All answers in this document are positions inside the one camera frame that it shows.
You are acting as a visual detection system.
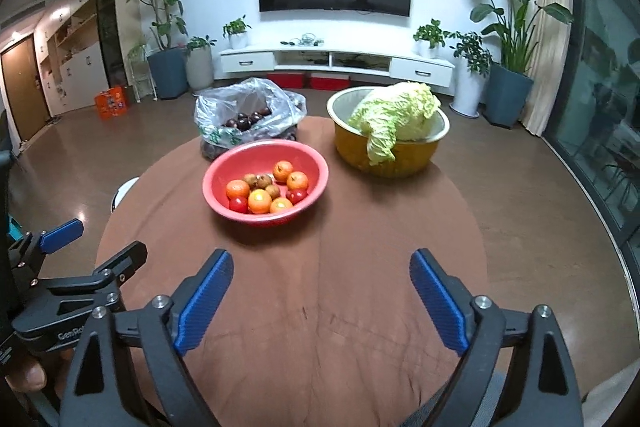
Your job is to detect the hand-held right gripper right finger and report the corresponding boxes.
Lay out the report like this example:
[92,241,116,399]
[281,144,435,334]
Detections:
[409,248,585,427]

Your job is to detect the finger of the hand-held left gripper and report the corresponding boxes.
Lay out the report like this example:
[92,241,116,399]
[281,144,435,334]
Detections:
[7,218,84,278]
[30,241,149,308]

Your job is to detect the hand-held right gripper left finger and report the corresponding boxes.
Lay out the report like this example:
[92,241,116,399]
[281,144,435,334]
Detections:
[59,248,235,427]

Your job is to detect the red plastic basin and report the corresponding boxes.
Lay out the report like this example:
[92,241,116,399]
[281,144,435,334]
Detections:
[202,139,329,228]

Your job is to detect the pile of dark purple fruits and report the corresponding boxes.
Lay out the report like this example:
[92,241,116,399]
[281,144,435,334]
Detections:
[200,106,273,160]

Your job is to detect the person's left hand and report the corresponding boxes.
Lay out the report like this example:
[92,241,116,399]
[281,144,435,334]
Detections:
[0,347,76,395]

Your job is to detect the white round stool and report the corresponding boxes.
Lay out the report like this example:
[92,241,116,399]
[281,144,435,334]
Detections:
[111,177,141,214]

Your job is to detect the orange cardboard box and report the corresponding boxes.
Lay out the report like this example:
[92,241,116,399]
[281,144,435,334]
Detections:
[95,87,132,120]

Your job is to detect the brown wooden door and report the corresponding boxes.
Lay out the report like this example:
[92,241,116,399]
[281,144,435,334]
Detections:
[0,34,51,142]

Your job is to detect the white metal rack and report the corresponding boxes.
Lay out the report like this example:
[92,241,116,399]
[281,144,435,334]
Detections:
[131,49,159,104]

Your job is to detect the yellow basin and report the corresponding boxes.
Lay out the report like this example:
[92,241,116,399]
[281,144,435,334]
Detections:
[326,86,450,179]

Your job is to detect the beige cloth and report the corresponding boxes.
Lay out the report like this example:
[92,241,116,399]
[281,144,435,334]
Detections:
[580,362,637,427]

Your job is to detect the napa cabbage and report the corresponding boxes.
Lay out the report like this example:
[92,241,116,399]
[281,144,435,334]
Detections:
[347,82,442,166]

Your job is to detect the tall tree in blue pot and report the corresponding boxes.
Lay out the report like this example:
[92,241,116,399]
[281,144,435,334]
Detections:
[120,0,190,100]

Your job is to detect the plant in grey-white pot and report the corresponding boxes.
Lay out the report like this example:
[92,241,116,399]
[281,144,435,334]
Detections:
[184,36,218,92]

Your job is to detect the clear plastic bag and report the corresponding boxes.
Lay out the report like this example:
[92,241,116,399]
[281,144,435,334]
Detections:
[194,77,307,162]

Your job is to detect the large-leaf plant in blue pot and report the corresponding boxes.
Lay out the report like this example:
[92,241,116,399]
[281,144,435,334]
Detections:
[449,0,575,129]

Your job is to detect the plant in tall white pot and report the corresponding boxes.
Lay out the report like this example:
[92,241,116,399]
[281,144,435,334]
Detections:
[446,31,494,118]

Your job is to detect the white television cabinet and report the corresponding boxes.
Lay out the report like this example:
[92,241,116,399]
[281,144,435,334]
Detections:
[218,43,456,98]

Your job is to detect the red storage box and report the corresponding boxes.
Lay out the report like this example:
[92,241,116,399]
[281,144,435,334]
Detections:
[310,74,351,92]

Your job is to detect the glass sliding door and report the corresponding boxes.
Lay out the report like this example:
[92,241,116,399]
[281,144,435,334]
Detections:
[544,0,640,288]

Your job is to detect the small plant in white pot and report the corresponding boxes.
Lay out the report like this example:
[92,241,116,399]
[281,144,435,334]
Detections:
[413,19,448,59]
[222,14,252,50]

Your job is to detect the beige curtain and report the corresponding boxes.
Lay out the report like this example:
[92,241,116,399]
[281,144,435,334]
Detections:
[520,0,572,138]

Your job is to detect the white wall cabinet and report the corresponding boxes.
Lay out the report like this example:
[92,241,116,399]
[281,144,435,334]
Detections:
[37,0,113,115]

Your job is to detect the tangle of cables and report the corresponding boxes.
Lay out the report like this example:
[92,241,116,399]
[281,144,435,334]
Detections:
[280,33,327,48]

